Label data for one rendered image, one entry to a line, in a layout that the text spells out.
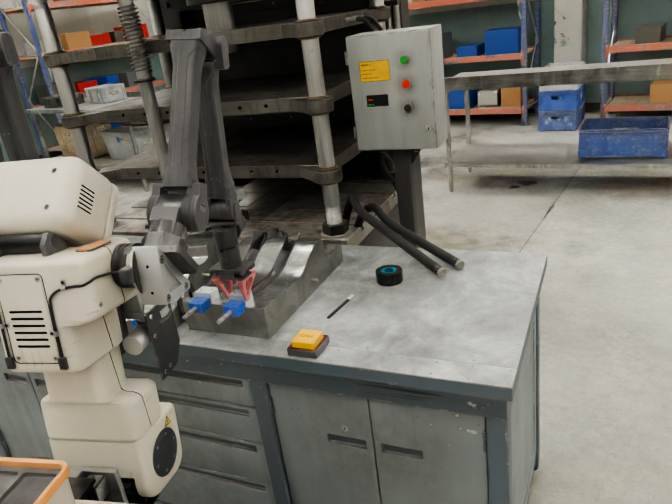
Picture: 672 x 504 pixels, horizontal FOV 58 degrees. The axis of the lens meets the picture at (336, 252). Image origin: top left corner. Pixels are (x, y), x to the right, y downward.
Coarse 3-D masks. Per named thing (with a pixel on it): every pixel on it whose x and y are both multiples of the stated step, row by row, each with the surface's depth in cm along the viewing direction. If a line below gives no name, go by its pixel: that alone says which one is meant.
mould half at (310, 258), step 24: (312, 240) 182; (264, 264) 179; (288, 264) 176; (312, 264) 178; (336, 264) 194; (288, 288) 166; (312, 288) 179; (216, 312) 161; (264, 312) 155; (288, 312) 166; (264, 336) 158
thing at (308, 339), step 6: (306, 330) 152; (312, 330) 152; (300, 336) 150; (306, 336) 149; (312, 336) 149; (318, 336) 149; (294, 342) 148; (300, 342) 147; (306, 342) 147; (312, 342) 146; (318, 342) 149; (306, 348) 147; (312, 348) 146
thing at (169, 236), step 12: (156, 228) 114; (168, 228) 114; (180, 228) 116; (144, 240) 113; (156, 240) 112; (168, 240) 112; (180, 240) 113; (168, 252) 109; (180, 252) 109; (180, 264) 113; (192, 264) 114
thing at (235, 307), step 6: (234, 294) 158; (240, 294) 158; (234, 300) 158; (240, 300) 157; (228, 306) 155; (234, 306) 154; (240, 306) 155; (228, 312) 154; (234, 312) 154; (240, 312) 156; (222, 318) 151
